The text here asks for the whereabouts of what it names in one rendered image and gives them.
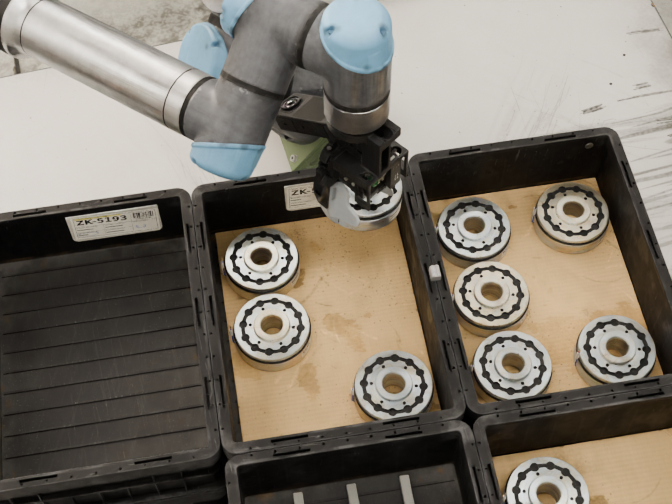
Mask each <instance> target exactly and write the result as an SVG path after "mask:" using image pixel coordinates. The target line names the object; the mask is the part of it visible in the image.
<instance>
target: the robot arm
mask: <svg viewBox="0 0 672 504"><path fill-rule="evenodd" d="M202 1H203V3H204V4H205V5H206V6H207V7H208V8H209V9H210V10H211V13H210V16H209V19H208V21H207V22H202V23H197V24H195V25H193V26H192V27H191V30H189V31H188V32H187V33H186V35H185V36H184V39H183V41H182V44H181V47H180V51H179V56H178V59H177V58H175V57H173V56H170V55H168V54H166V53H164V52H162V51H160V50H158V49H156V48H154V47H152V46H150V45H148V44H146V43H144V42H142V41H140V40H138V39H136V38H134V37H132V36H130V35H128V34H126V33H124V32H122V31H120V30H118V29H115V28H113V27H111V26H109V25H107V24H105V23H103V22H101V21H99V20H97V19H95V18H93V17H91V16H89V15H87V14H85V13H83V12H81V11H79V10H77V9H75V8H73V7H71V6H69V5H67V4H65V3H63V2H61V1H59V0H0V50H1V51H3V52H4V53H6V54H8V55H10V56H12V57H14V58H17V59H28V58H31V57H32V58H34V59H36V60H38V61H40V62H42V63H44V64H46V65H48V66H49V67H51V68H53V69H55V70H57V71H59V72H61V73H63V74H65V75H67V76H69V77H71V78H73V79H74V80H76V81H78V82H80V83H82V84H84V85H86V86H88V87H90V88H92V89H94V90H96V91H98V92H100V93H101V94H103V95H105V96H107V97H109V98H111V99H113V100H115V101H117V102H119V103H121V104H123V105H125V106H126V107H128V108H130V109H132V110H134V111H136V112H138V113H140V114H142V115H144V116H146V117H148V118H150V119H151V120H153V121H155V122H157V123H159V124H161V125H163V126H165V127H167V128H169V129H171V130H173V131H175V132H177V133H178V134H180V135H182V136H185V137H187V138H189V139H190V140H192V141H194V142H192V144H191V147H192V149H191V151H190V159H191V161H192V162H193V163H194V164H196V165H197V166H198V167H199V168H201V169H203V170H205V171H207V172H209V173H211V174H214V175H216V176H219V177H222V178H225V179H229V180H234V181H243V180H246V179H248V178H249V177H250V176H251V175H252V173H253V171H254V169H255V167H256V166H257V164H258V162H259V160H260V157H261V155H262V153H263V151H264V150H265V148H266V146H265V144H266V142H267V139H268V137H269V134H270V132H271V130H272V131H274V132H275V133H276V134H278V135H279V136H280V137H282V138H283V139H285V140H287V141H289V142H293V143H296V144H301V145H306V144H310V143H313V142H314V141H316V140H318V139H319V138H320V137H322V138H327V140H328V142H329V143H328V144H327V145H326V146H325V147H323V149H322V151H321V153H320V157H319V162H318V167H317V168H316V175H315V179H314V183H313V191H314V194H315V197H316V199H317V202H318V203H319V204H320V206H321V208H322V210H323V212H324V213H325V215H326V216H327V217H328V218H329V219H330V220H331V221H332V222H334V223H336V224H337V223H338V222H339V219H340V220H342V221H344V222H346V223H348V224H350V225H352V226H354V227H358V226H360V219H359V217H358V215H357V214H356V212H355V211H354V210H353V208H352V207H351V205H350V202H349V199H350V194H349V191H348V189H347V187H349V188H350V189H351V191H353V192H354V193H355V202H357V203H358V204H359V205H361V206H362V207H363V208H365V209H366V210H367V211H370V199H371V198H372V197H373V196H374V195H375V194H376V193H377V194H378V193H380V192H383V193H385V194H387V195H389V196H392V195H393V189H392V188H393V187H394V186H395V185H396V184H397V183H398V182H399V181H400V174H401V175H403V176H404V177H405V178H406V177H407V171H408V155H409V150H408V149H406V148H405V147H403V146H402V145H401V144H399V143H398V142H396V141H395V140H396V139H397V138H398V137H399V136H400V135H401V127H399V126H398V125H396V124H395V123H394V122H392V121H391V120H389V119H388V117H389V113H390V97H391V76H392V58H393V54H394V38H393V35H392V20H391V16H390V14H389V12H388V11H387V9H386V8H385V7H384V6H383V5H382V4H381V3H380V2H379V1H377V0H335V1H333V2H332V3H331V4H329V3H326V2H324V1H322V0H202ZM396 152H397V153H399V156H398V155H397V154H396ZM403 157H404V168H403V167H402V166H401V160H402V158H403ZM344 184H345V185H346V186H347V187H346V186H345V185H344ZM365 197H366V198H367V202H366V201H365V200H363V199H364V198H365Z"/></svg>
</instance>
